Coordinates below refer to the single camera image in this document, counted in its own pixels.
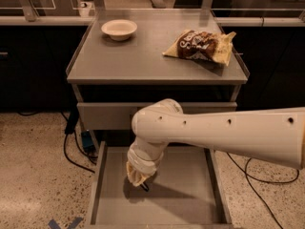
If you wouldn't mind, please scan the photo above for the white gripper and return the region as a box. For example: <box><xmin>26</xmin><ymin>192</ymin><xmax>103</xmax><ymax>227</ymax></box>
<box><xmin>126</xmin><ymin>137</ymin><xmax>168</xmax><ymax>186</ymax></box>

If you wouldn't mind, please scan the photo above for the dark blue snack bar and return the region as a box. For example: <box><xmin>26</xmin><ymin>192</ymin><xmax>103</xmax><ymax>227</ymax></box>
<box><xmin>141</xmin><ymin>182</ymin><xmax>150</xmax><ymax>192</ymax></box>

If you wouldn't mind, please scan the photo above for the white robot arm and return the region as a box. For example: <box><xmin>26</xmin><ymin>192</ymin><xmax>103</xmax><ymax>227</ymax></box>
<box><xmin>126</xmin><ymin>99</ymin><xmax>305</xmax><ymax>186</ymax></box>

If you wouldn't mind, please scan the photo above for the open grey middle drawer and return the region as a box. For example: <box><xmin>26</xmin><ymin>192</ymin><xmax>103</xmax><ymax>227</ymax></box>
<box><xmin>85</xmin><ymin>143</ymin><xmax>234</xmax><ymax>229</ymax></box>

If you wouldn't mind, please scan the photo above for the closed grey top drawer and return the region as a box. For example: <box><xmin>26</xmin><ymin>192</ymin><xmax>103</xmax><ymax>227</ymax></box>
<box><xmin>77</xmin><ymin>102</ymin><xmax>237</xmax><ymax>130</ymax></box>

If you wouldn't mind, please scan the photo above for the grey metal drawer cabinet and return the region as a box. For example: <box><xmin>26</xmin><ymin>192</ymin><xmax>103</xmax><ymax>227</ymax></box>
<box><xmin>67</xmin><ymin>9</ymin><xmax>249</xmax><ymax>146</ymax></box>

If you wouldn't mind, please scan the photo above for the blue power adapter box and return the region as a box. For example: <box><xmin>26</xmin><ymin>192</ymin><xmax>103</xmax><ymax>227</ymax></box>
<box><xmin>81</xmin><ymin>131</ymin><xmax>94</xmax><ymax>152</ymax></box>

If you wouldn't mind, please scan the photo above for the white paper bowl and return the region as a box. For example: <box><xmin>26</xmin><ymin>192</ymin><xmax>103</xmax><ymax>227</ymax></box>
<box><xmin>101</xmin><ymin>19</ymin><xmax>137</xmax><ymax>41</ymax></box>

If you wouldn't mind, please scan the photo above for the yellow brown chip bag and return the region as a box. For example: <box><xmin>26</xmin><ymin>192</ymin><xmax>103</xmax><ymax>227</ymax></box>
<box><xmin>163</xmin><ymin>30</ymin><xmax>236</xmax><ymax>66</ymax></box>

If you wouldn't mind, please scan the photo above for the black cables left floor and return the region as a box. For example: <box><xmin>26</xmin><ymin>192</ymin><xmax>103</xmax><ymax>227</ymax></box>
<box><xmin>16</xmin><ymin>108</ymin><xmax>99</xmax><ymax>174</ymax></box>

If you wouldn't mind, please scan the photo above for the black cable on floor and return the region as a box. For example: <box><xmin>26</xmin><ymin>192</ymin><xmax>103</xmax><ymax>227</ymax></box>
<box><xmin>226</xmin><ymin>152</ymin><xmax>300</xmax><ymax>229</ymax></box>

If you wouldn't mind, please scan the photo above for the dark counter with rail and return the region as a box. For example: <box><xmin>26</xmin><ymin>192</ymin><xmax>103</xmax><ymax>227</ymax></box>
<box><xmin>0</xmin><ymin>0</ymin><xmax>305</xmax><ymax>113</ymax></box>

